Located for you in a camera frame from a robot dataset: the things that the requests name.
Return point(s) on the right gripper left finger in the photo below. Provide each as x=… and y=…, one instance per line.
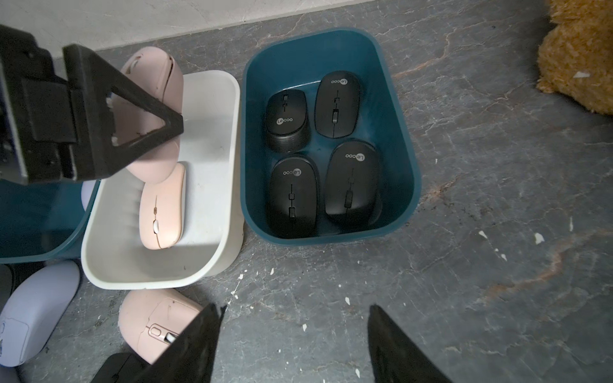
x=191, y=357

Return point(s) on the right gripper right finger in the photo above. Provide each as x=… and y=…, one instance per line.
x=394, y=356

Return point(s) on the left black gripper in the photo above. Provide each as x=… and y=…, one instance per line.
x=100, y=119

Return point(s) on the pink mouse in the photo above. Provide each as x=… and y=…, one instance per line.
x=157, y=73
x=150, y=320
x=162, y=211

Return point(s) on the black mouse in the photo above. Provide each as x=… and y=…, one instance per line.
x=351, y=184
x=12, y=275
x=286, y=121
x=120, y=367
x=293, y=198
x=337, y=103

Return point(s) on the white storage box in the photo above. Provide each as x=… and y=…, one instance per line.
x=112, y=255

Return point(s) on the left teal storage box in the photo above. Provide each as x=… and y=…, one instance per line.
x=44, y=222

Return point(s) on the teal storage box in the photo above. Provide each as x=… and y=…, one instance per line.
x=301, y=63
x=44, y=222

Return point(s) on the right teal storage box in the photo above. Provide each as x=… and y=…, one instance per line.
x=301, y=63

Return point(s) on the purple mouse top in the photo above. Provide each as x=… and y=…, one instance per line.
x=34, y=309

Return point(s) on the brown teddy bear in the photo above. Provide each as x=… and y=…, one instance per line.
x=575, y=57

